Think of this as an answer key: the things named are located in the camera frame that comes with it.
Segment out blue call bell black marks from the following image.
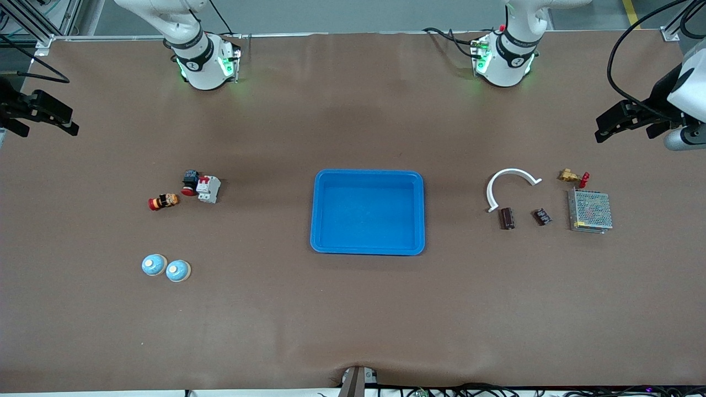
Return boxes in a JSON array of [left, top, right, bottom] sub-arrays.
[[141, 254, 168, 277]]

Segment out plain blue call bell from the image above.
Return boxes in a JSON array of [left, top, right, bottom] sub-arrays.
[[165, 259, 191, 283]]

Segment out perforated metal power supply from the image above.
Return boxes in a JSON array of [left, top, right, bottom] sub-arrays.
[[568, 187, 613, 234]]

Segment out orange black striped pushbutton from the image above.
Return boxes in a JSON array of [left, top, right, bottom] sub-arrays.
[[148, 193, 181, 211]]

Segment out white red circuit breaker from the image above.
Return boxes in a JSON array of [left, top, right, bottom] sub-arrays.
[[196, 175, 222, 204]]

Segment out blue plastic tray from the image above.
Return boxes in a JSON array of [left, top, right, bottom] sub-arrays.
[[310, 169, 425, 256]]

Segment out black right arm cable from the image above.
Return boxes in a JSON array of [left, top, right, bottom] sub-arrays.
[[0, 33, 71, 84]]

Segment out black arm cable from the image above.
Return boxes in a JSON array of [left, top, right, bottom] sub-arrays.
[[607, 0, 706, 114], [0, 33, 71, 84]]

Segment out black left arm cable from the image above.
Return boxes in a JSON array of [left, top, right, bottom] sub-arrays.
[[607, 0, 706, 114]]

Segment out aluminium frame with corner bracket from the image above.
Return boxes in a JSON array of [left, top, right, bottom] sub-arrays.
[[662, 0, 706, 42], [0, 0, 83, 47]]

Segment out brass valve red handle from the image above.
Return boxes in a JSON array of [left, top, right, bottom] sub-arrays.
[[558, 169, 591, 188]]

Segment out white curved plastic bracket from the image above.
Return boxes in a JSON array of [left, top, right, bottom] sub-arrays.
[[486, 168, 543, 213]]

